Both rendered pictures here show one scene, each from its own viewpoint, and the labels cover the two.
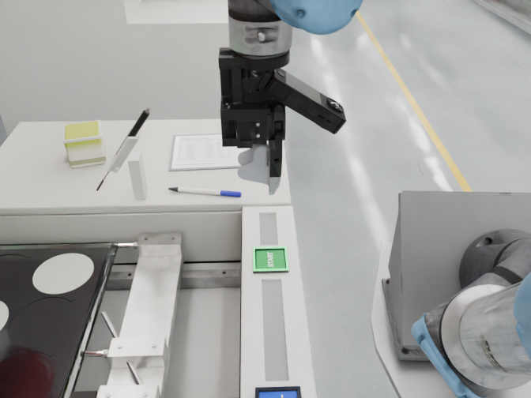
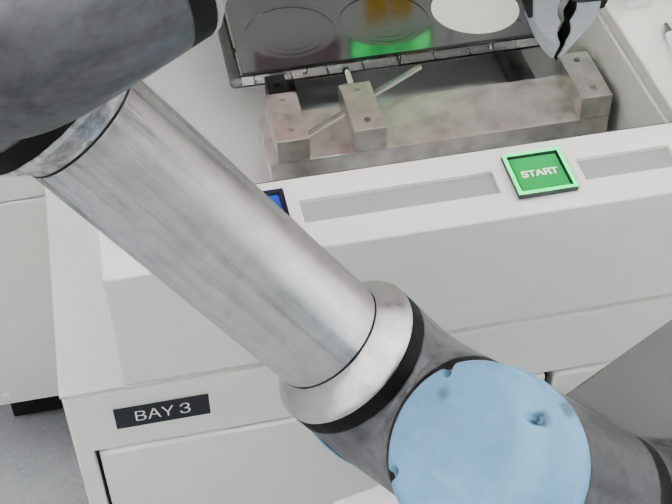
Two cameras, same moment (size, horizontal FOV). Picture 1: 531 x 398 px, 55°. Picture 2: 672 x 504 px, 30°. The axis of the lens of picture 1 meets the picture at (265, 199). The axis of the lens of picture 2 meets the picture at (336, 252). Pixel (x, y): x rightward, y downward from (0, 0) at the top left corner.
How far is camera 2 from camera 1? 89 cm
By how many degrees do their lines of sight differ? 60
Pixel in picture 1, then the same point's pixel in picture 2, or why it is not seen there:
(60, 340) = (356, 43)
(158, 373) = (343, 149)
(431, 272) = (625, 411)
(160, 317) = (440, 127)
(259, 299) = (446, 175)
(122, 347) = (357, 93)
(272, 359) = (339, 205)
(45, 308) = (405, 15)
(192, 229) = (629, 104)
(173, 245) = (577, 93)
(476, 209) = not seen: outside the picture
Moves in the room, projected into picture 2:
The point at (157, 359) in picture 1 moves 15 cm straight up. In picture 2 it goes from (352, 133) to (352, 10)
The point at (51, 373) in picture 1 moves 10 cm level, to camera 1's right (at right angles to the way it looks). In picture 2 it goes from (307, 53) to (322, 109)
